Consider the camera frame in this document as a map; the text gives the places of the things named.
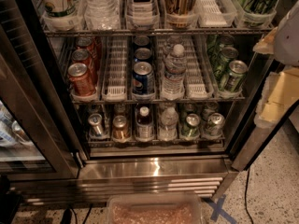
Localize clear plastic bin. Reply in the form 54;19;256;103
106;192;203;224

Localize back blue pepsi can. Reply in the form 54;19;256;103
133;35;150;49

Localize tea bottle dark label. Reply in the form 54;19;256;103
127;0;158;28

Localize front blue pepsi can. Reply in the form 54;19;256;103
133;62;154;95

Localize blue pepsi can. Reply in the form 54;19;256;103
133;35;150;49
134;48;152;63
133;62;154;95

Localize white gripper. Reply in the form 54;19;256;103
253;1;299;129

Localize blue tape cross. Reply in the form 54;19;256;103
205;194;237;224

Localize water bottle bottom shelf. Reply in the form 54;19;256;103
158;107;178;141

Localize front water bottle middle shelf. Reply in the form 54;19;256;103
163;44;187;93

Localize dark bottle white cap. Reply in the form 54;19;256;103
136;106;153;140

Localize steel fridge door right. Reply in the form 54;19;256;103
231;63;299;172

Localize empty white tray left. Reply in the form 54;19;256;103
102;36;128;102

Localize black cable bottom left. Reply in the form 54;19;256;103
60;203;93;224

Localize middle red soda can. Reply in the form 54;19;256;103
71;49;97;84

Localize bronze can bottom shelf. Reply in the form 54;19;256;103
112;115;130;140

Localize front red soda can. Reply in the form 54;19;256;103
67;63;95;96

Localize glass fridge door left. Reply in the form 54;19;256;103
0;0;80;181

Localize middle blue pepsi can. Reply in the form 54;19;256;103
134;48;152;63

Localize silver can bottom shelf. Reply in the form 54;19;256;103
88;113;105;136

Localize stainless steel fridge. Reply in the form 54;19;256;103
12;0;279;205

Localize green can bottom shelf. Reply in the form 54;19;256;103
181;113;200;138

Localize black cable on floor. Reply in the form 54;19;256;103
243;167;255;224

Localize front green can middle shelf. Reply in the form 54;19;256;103
219;60;248;92

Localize red soda can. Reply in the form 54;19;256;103
67;63;95;96
76;36;100;70
71;49;97;84

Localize back red soda can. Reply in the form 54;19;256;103
76;36;100;70

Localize empty white tray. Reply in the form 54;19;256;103
102;36;128;102
197;0;237;28
183;36;213;100

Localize empty white tray right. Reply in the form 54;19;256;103
183;36;213;100

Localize back green can middle shelf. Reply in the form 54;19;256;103
207;35;235;64

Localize empty white top tray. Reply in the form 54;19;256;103
197;0;237;28

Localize clear water bottle top shelf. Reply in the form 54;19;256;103
84;0;120;30

